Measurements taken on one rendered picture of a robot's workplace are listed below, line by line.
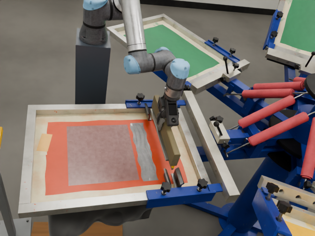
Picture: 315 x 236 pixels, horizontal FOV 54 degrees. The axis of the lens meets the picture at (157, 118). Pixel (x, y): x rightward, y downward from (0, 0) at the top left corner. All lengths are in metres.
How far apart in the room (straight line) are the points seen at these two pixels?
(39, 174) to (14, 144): 1.41
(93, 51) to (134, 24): 0.51
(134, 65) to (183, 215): 1.53
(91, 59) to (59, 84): 1.64
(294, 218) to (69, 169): 0.92
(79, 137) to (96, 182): 0.26
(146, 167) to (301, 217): 0.65
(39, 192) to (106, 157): 0.32
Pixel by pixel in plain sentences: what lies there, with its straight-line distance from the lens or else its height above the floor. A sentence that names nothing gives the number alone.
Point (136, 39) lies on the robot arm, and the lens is 1.22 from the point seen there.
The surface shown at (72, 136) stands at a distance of 1.51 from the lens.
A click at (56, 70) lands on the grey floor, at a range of 3.52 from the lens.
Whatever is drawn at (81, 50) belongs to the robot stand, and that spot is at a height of 1.17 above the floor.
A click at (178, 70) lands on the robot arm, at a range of 1.18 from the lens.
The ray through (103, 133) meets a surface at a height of 0.96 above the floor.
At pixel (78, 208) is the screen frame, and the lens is 1.26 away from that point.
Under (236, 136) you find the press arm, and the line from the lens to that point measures 1.60.
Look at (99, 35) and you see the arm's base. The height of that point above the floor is 1.25.
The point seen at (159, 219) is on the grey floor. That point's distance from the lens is 2.40.
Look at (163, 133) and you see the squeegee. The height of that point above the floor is 1.11.
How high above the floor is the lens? 2.08
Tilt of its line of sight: 42 degrees down
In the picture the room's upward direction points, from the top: 15 degrees clockwise
